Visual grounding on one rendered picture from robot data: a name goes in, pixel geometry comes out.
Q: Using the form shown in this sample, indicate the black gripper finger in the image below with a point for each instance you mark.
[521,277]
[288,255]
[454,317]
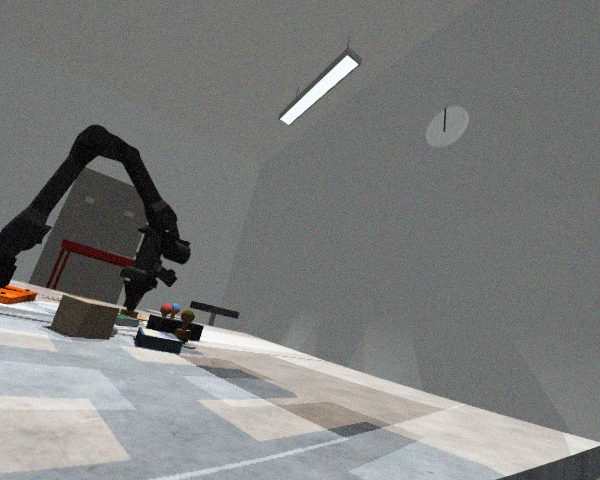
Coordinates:
[141,295]
[132,292]

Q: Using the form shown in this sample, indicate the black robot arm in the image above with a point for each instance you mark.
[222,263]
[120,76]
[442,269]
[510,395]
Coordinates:
[28,228]

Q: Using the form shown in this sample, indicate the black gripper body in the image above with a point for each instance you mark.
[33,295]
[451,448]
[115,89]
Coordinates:
[139,273]

